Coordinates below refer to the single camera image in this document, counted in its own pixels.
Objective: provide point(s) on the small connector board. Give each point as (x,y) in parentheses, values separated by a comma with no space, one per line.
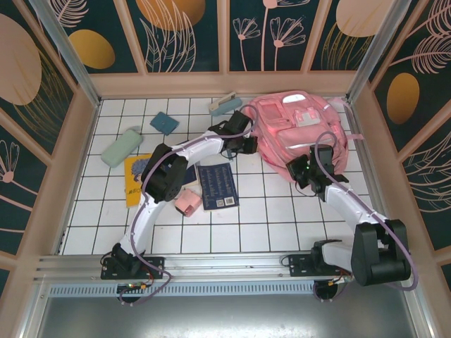
(132,286)
(340,281)

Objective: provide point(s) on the grey steel sheet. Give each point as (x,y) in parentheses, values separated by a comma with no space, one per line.
(225,317)

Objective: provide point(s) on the right aluminium corner post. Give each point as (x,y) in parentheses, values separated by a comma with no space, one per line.
(373,45)

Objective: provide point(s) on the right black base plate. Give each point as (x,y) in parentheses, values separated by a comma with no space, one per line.
(299,265)

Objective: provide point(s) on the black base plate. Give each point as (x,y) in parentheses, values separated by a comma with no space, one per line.
(299,265)
(155,267)

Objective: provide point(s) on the pink backpack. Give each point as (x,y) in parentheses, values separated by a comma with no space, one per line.
(299,130)

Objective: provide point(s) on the mint green pencil case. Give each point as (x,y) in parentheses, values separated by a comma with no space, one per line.
(121,148)

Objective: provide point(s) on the aluminium mounting rail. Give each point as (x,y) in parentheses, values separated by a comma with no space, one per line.
(225,264)

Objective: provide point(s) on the right small connector board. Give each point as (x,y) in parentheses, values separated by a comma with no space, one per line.
(340,281)

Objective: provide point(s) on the yellow book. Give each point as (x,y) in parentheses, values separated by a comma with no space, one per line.
(134,176)

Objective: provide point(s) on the dark blue titled book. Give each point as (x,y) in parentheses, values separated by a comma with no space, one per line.
(190,176)

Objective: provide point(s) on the left aluminium corner post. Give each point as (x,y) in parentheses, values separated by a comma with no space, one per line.
(63,45)

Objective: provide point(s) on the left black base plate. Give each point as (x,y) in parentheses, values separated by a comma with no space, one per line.
(155,267)

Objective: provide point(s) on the dark blue barcode book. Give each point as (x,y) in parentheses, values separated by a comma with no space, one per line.
(218,186)

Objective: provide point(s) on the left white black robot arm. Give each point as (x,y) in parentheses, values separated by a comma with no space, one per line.
(204,148)

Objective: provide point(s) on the teal wallet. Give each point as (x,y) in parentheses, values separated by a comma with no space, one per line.
(163,123)

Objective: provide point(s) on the aluminium corner post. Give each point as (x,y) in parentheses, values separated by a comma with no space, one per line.
(63,45)
(373,45)

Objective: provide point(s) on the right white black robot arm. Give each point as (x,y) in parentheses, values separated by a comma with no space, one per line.
(349,204)

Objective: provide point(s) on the small pink box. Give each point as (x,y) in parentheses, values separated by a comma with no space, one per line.
(188,206)

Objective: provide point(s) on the left aluminium side rail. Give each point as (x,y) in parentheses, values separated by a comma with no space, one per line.
(89,134)

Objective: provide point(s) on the left small connector board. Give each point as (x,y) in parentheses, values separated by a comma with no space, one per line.
(132,286)

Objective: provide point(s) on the beige blue stapler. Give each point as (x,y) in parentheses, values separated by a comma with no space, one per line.
(223,104)

